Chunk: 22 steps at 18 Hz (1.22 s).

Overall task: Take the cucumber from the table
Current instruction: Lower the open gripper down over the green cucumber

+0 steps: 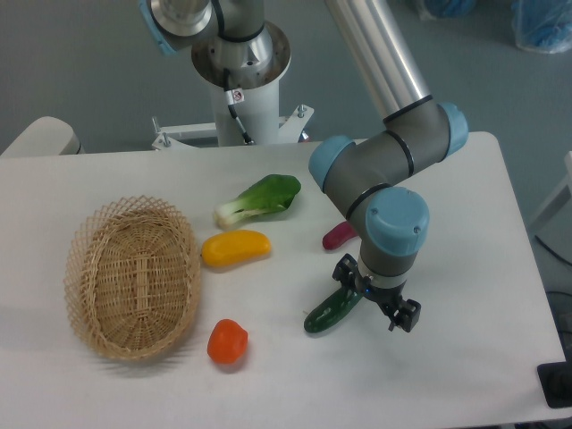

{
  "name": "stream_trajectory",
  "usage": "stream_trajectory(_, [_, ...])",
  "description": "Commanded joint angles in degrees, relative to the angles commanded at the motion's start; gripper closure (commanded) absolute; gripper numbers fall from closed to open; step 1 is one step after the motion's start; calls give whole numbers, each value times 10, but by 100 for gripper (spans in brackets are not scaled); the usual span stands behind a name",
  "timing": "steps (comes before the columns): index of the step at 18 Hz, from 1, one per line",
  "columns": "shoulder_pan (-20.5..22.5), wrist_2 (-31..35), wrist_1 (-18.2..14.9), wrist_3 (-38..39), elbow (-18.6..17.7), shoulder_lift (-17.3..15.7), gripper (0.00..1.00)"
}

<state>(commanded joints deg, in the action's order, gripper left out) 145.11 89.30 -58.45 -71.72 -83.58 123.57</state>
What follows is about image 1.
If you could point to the white chair armrest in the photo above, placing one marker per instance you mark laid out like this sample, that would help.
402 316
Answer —
46 136

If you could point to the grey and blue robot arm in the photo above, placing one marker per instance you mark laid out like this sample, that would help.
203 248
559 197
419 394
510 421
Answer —
363 180

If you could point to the black device at table edge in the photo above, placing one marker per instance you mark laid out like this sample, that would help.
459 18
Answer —
555 379

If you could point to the purple sweet potato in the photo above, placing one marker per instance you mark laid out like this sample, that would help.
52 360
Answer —
338 236

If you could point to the dark green cucumber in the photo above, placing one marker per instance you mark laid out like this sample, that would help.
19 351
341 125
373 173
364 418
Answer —
331 311

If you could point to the orange bell pepper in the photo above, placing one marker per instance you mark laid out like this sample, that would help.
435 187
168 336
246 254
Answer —
227 343

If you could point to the green bok choy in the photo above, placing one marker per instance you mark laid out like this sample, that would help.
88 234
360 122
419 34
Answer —
270 195

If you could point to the yellow bell pepper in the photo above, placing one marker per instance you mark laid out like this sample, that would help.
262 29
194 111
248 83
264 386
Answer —
234 247

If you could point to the blue plastic bag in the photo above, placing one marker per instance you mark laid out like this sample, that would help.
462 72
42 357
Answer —
542 27

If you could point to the woven wicker basket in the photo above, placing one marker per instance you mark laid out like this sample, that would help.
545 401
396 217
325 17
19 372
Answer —
133 279

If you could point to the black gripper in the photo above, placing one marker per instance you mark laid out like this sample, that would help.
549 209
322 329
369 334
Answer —
384 291

